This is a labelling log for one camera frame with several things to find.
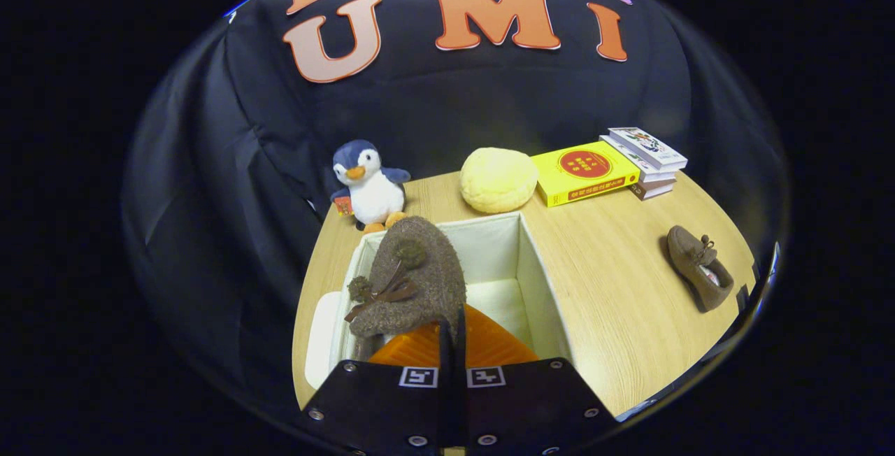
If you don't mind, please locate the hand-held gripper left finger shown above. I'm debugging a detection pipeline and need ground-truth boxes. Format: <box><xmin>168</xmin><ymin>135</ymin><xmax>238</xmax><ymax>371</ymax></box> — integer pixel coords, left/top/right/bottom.
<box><xmin>299</xmin><ymin>316</ymin><xmax>452</xmax><ymax>455</ymax></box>

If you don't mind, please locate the brown fuzzy shoe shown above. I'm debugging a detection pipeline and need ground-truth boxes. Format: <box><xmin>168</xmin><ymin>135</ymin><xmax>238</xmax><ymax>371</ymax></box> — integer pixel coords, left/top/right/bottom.
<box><xmin>666</xmin><ymin>225</ymin><xmax>735</xmax><ymax>313</ymax></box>
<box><xmin>344</xmin><ymin>215</ymin><xmax>467</xmax><ymax>362</ymax></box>

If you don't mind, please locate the pale pink book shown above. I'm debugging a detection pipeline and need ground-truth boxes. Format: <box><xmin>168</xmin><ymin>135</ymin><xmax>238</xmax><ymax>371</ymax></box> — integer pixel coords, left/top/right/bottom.
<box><xmin>627</xmin><ymin>180</ymin><xmax>675</xmax><ymax>201</ymax></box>

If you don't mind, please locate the yellow book with red circle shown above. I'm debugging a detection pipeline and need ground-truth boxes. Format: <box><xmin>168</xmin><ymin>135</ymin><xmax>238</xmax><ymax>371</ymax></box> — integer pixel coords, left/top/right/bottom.
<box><xmin>531</xmin><ymin>141</ymin><xmax>640</xmax><ymax>208</ymax></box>

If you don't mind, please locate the beige fabric storage box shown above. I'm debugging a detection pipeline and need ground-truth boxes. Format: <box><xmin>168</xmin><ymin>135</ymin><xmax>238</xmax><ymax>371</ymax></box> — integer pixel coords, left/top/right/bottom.
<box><xmin>305</xmin><ymin>212</ymin><xmax>574</xmax><ymax>390</ymax></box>

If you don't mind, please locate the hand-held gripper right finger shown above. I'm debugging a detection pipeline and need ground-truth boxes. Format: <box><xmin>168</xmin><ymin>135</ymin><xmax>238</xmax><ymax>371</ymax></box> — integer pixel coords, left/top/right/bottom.
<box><xmin>458</xmin><ymin>304</ymin><xmax>620</xmax><ymax>455</ymax></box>

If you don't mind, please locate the yellow round plush bun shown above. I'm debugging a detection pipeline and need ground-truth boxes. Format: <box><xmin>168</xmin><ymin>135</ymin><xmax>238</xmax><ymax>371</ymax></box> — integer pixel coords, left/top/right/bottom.
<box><xmin>459</xmin><ymin>148</ymin><xmax>539</xmax><ymax>215</ymax></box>

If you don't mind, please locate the black backdrop cloth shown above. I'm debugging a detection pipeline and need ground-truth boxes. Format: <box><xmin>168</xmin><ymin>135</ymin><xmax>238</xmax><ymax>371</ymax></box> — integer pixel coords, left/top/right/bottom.
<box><xmin>122</xmin><ymin>0</ymin><xmax>791</xmax><ymax>401</ymax></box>

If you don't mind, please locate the penguin plush toy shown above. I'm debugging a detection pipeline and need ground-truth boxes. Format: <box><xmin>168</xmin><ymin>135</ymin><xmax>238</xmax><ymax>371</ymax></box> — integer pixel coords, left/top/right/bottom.
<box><xmin>330</xmin><ymin>139</ymin><xmax>412</xmax><ymax>234</ymax></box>

